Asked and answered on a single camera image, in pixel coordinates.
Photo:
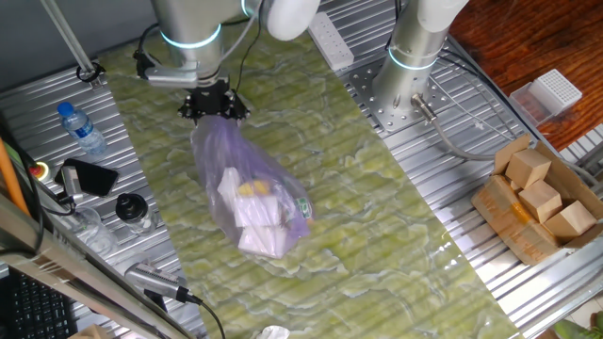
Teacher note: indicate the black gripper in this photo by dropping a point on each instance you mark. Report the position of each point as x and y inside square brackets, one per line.
[212, 99]

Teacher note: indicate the translucent purple plastic bag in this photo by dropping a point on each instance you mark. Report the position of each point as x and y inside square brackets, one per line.
[245, 160]

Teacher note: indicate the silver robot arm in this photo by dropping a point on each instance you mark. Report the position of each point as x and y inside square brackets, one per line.
[410, 56]

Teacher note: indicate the yellow object inside bag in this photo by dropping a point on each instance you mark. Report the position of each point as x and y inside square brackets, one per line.
[254, 188]

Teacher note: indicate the tall white pack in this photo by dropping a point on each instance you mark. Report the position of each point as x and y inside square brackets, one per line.
[228, 184]

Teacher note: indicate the white tissue pack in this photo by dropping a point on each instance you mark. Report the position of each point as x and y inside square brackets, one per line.
[261, 241]
[258, 210]

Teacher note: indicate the black lid glass jar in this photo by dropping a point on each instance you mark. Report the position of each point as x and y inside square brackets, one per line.
[133, 211]

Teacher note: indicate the black pole clamp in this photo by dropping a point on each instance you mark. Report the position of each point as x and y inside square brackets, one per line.
[88, 73]

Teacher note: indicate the blue cap water bottle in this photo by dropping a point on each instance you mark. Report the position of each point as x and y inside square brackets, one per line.
[84, 129]

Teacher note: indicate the green label packet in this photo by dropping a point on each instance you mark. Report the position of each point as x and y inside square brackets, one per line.
[304, 207]

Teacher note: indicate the white power strip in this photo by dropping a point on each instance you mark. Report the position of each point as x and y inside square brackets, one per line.
[332, 47]

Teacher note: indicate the black smartphone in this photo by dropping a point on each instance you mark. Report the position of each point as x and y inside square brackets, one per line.
[96, 178]

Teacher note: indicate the thin aluminium pole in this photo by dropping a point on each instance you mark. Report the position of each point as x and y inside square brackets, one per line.
[68, 37]

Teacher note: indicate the clear drinking glass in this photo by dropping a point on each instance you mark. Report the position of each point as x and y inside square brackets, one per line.
[94, 233]

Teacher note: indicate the red emergency stop button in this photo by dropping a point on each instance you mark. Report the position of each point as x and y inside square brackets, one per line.
[40, 170]

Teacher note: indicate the green marble pattern mat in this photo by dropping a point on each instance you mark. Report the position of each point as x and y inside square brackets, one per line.
[377, 212]

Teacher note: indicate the orange pole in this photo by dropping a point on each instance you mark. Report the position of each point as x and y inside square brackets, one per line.
[10, 179]

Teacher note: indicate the crumpled white tissue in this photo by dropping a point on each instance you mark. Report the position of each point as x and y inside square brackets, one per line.
[273, 332]

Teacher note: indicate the black keyboard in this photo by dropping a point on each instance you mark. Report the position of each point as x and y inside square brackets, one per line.
[37, 306]

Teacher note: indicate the clear plastic box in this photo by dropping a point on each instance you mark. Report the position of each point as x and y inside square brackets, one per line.
[530, 106]

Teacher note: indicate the brown cardboard block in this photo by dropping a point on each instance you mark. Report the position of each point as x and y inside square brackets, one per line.
[571, 220]
[542, 201]
[527, 168]

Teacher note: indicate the open cardboard box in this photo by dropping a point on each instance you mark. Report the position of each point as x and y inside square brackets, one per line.
[513, 221]

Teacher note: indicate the white pipette tip box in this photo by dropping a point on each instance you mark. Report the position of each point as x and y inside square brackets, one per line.
[558, 90]

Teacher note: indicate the green plant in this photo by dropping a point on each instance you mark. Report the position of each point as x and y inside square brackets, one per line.
[581, 327]

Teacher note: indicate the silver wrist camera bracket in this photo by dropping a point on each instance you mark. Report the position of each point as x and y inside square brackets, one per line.
[169, 76]

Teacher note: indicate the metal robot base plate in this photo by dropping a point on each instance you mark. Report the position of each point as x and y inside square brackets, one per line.
[377, 106]

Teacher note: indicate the silver camera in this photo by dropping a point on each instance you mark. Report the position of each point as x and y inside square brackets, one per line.
[153, 279]

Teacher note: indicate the aluminium frame bar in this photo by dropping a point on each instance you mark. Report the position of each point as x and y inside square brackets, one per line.
[70, 273]

